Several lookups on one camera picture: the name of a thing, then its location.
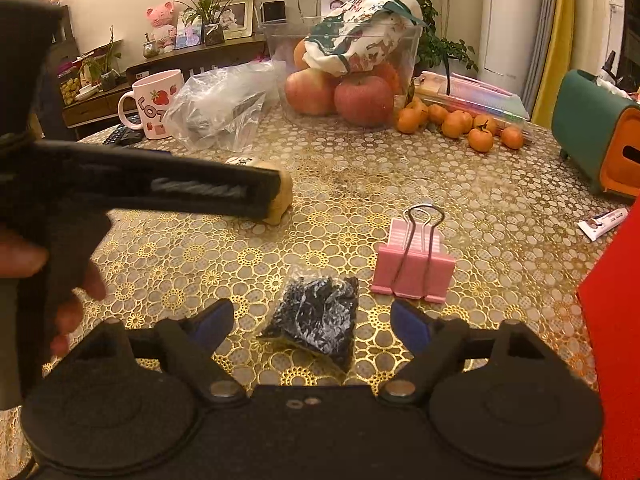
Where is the desktop with gold floral cloth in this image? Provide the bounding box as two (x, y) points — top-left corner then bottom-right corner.
(0, 57), (640, 461)

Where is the clear plastic bag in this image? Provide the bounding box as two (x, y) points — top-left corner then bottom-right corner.
(164, 62), (281, 153)

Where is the cluster of tangerines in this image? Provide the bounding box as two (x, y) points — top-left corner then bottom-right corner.
(395, 96), (526, 153)

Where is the white photo frame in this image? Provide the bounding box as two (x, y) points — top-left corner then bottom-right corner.
(220, 0), (255, 40)

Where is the yellow curtain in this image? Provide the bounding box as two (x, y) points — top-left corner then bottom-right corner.
(530, 0), (576, 121)

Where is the small leafy potted plant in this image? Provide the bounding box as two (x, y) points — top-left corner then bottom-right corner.
(80, 27), (123, 91)

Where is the red cardboard box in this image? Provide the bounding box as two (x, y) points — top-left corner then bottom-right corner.
(575, 205), (640, 480)

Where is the black crinkled packet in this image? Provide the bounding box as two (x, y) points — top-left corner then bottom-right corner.
(256, 275), (360, 373)

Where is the printed cloth bag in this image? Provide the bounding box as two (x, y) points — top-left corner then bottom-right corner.
(304, 0), (426, 77)

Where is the person's left hand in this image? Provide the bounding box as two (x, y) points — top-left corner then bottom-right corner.
(0, 225), (107, 357)

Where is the small white tube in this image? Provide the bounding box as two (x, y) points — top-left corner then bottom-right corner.
(577, 208), (628, 241)

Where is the pink strawberry mug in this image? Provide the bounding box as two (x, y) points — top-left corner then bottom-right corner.
(117, 69), (185, 140)

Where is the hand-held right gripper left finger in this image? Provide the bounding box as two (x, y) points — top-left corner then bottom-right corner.
(75, 297), (248, 403)

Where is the red apple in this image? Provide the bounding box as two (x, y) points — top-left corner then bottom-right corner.
(285, 67), (341, 116)
(334, 74), (396, 128)

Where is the clear fruit bowl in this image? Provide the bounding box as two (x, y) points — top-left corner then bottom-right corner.
(262, 19), (421, 128)

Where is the flat pink clear box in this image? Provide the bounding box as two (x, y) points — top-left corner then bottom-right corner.
(415, 71), (533, 133)

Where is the green orange tissue box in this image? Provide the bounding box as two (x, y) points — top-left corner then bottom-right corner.
(551, 69), (640, 197)

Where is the small potted grass plant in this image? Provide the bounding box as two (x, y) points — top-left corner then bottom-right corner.
(175, 0), (236, 46)

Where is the pastel picture card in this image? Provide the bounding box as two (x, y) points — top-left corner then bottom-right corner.
(175, 15), (203, 50)

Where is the glass balcony door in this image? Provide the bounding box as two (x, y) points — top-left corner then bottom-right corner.
(607, 0), (640, 96)

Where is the wooden television cabinet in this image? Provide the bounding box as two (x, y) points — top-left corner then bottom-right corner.
(60, 35), (268, 128)

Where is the tall green houseplant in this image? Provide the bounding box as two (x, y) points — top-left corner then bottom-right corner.
(367, 0), (479, 81)

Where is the grey curtain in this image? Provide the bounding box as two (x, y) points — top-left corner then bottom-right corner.
(537, 0), (561, 96)

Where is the orange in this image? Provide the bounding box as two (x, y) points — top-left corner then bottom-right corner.
(292, 39), (313, 71)
(375, 62), (403, 96)

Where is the pink binder clip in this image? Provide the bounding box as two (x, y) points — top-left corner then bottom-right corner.
(371, 204), (457, 304)

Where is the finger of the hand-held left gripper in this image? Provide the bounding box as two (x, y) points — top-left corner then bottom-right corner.
(27, 139), (282, 222)

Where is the pink plush toy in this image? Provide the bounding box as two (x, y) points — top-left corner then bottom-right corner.
(145, 2), (177, 53)

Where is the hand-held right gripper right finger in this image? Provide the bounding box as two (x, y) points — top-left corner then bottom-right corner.
(377, 300), (546, 403)

